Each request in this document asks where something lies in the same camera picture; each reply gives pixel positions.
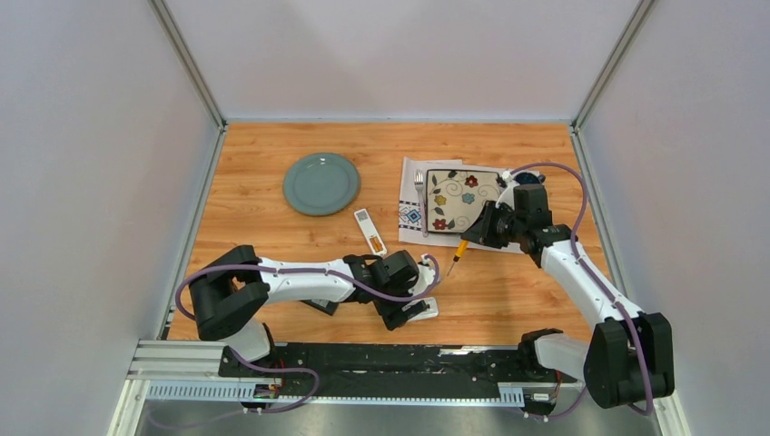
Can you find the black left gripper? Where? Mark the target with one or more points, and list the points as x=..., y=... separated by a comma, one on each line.
x=394, y=317

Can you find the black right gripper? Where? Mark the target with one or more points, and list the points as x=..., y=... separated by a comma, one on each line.
x=480, y=231

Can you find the yellow handled screwdriver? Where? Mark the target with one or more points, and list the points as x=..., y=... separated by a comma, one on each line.
x=463, y=246

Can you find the short white remote control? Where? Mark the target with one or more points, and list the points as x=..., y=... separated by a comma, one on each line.
x=421, y=309

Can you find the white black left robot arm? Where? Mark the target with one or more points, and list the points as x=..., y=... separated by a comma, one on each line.
x=224, y=297

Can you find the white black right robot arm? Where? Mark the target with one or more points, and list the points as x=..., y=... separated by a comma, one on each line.
x=629, y=358

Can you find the long white remote control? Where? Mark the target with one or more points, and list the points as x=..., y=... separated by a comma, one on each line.
x=368, y=229

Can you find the black remote control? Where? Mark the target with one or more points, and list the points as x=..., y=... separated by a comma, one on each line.
x=324, y=306

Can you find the white patterned placemat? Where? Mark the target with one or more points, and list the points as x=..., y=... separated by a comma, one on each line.
x=408, y=207

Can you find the floral square ceramic plate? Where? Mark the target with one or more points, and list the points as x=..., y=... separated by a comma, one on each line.
x=455, y=198

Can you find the silver fork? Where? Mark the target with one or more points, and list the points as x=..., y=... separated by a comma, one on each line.
x=420, y=187

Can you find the teal round plate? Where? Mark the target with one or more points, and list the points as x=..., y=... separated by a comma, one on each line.
x=321, y=184

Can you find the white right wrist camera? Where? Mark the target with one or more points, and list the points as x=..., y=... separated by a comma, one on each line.
x=510, y=186

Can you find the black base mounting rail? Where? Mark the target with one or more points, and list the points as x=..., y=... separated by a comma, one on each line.
x=400, y=373

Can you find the aluminium frame rail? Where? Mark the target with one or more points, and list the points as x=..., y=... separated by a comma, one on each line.
x=176, y=361

